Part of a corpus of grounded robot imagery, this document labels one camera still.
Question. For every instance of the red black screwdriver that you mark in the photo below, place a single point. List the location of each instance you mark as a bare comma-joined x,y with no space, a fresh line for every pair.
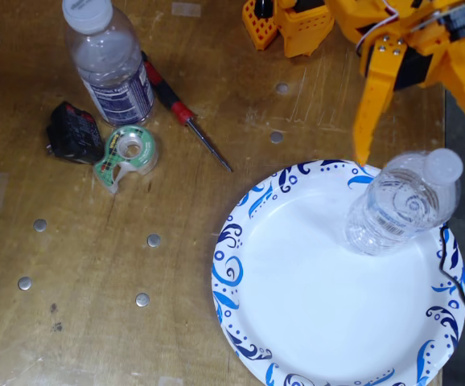
176,106

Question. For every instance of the vitaminwater bottle dark label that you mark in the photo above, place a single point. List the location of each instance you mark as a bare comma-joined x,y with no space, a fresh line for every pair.
112,68

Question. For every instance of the small clear water bottle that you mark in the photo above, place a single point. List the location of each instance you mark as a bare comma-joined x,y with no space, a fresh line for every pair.
397,209

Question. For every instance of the black power adapter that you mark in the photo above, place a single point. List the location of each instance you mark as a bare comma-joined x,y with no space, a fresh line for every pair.
69,128

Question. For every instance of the gripper mounted camera module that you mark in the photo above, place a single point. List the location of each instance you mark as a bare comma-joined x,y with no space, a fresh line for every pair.
459,22

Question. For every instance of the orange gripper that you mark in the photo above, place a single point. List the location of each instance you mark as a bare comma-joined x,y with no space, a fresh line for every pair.
411,71

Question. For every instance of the blue floral paper plate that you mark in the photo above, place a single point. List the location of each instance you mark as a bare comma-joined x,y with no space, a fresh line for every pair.
317,289

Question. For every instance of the green tape dispenser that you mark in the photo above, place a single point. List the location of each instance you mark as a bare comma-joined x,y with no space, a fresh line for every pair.
146,140

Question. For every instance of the round metal table rivet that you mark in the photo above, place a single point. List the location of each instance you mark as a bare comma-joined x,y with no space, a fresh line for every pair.
142,299
154,240
39,225
276,137
282,88
25,283

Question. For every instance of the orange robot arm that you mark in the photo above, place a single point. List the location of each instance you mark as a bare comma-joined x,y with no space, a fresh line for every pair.
305,28

